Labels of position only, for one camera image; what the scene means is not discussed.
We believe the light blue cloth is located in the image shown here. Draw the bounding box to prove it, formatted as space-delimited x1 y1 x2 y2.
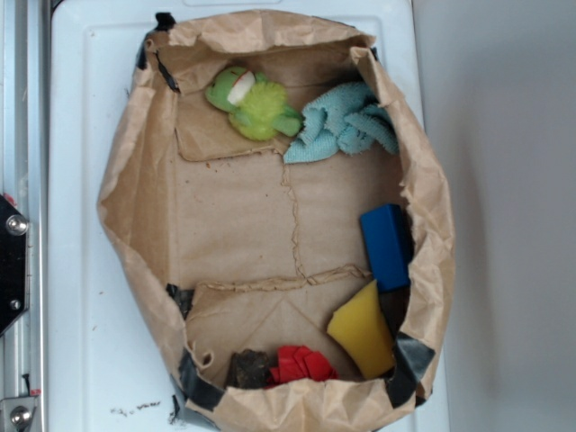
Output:
283 81 400 164

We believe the brown paper bag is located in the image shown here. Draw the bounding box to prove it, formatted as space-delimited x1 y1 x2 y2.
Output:
98 10 455 431

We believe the blue rectangular block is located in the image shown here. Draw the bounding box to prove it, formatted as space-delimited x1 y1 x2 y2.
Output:
360 203 412 293

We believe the green plush frog toy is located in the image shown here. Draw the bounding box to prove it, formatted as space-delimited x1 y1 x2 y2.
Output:
204 66 303 141

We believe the yellow sponge wedge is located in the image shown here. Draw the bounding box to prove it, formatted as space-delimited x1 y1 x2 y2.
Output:
327 280 395 380

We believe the red crumpled plastic piece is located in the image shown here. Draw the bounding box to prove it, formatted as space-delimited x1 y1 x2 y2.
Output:
266 346 339 388

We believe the dark brown block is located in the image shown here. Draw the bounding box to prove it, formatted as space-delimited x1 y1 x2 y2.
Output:
225 349 271 390

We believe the black metal bracket plate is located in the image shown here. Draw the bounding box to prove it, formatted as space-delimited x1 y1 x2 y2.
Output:
0 195 30 337

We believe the aluminium frame rail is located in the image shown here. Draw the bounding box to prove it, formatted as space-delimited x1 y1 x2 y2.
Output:
1 1 52 431

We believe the silver corner bracket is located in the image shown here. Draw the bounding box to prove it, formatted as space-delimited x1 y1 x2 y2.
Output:
1 396 37 432

